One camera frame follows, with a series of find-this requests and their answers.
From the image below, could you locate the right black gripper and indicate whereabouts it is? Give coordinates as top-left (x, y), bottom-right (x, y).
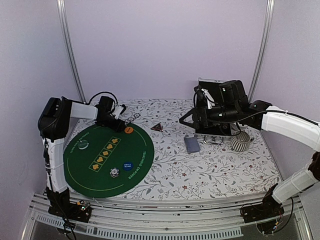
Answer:
top-left (179, 103), bottom-right (240, 129)

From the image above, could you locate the orange big blind button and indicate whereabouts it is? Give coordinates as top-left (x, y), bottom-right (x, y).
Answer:
top-left (124, 126), bottom-right (134, 134)

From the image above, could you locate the blue playing card deck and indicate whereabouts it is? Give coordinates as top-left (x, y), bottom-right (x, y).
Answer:
top-left (184, 136), bottom-right (201, 154)

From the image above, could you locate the clear dealer button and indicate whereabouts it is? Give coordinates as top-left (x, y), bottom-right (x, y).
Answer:
top-left (77, 140), bottom-right (89, 150)

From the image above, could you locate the blue small blind button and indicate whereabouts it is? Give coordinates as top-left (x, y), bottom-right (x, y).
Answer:
top-left (122, 162), bottom-right (134, 171)

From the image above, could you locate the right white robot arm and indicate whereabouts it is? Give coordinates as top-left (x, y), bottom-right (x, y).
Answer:
top-left (179, 80), bottom-right (320, 218)

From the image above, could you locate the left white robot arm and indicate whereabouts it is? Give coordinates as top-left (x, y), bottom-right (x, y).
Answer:
top-left (37, 96), bottom-right (127, 217)

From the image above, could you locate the aluminium poker chip case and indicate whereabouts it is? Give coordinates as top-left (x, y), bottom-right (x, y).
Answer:
top-left (193, 80), bottom-right (239, 136)

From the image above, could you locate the black red triangular plaque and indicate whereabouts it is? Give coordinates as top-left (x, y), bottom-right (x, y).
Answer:
top-left (150, 123), bottom-right (163, 132)

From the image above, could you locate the round green poker mat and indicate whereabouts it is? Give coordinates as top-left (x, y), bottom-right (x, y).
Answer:
top-left (63, 124), bottom-right (155, 198)

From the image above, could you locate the floral white tablecloth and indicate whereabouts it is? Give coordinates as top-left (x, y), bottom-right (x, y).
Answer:
top-left (48, 98), bottom-right (281, 201)

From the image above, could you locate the striped ceramic mug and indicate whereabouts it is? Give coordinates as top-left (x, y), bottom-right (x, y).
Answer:
top-left (230, 131), bottom-right (255, 152)

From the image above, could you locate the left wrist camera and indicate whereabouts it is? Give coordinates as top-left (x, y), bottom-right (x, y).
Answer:
top-left (112, 104), bottom-right (127, 119)

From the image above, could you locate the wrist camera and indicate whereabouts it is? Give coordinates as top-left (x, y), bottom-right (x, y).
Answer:
top-left (112, 104), bottom-right (127, 119)
top-left (194, 85), bottom-right (216, 110)

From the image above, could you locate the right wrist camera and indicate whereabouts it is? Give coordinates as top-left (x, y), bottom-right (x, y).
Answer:
top-left (194, 85), bottom-right (216, 110)

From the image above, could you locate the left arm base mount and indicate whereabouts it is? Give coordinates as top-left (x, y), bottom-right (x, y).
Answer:
top-left (48, 200), bottom-right (92, 223)

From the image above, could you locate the front aluminium rail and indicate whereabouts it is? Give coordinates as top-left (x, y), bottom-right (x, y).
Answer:
top-left (21, 194), bottom-right (314, 240)

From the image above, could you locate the left aluminium frame post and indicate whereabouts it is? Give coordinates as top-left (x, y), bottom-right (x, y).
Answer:
top-left (56, 0), bottom-right (87, 103)

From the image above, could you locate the aluminium frame post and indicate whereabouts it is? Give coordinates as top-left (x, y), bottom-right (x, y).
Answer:
top-left (248, 0), bottom-right (275, 102)
top-left (56, 0), bottom-right (87, 103)

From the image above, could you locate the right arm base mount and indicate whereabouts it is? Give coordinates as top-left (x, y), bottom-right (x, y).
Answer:
top-left (240, 197), bottom-right (294, 236)

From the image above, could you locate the right aluminium frame post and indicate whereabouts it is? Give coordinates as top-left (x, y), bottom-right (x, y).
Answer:
top-left (248, 0), bottom-right (275, 102)

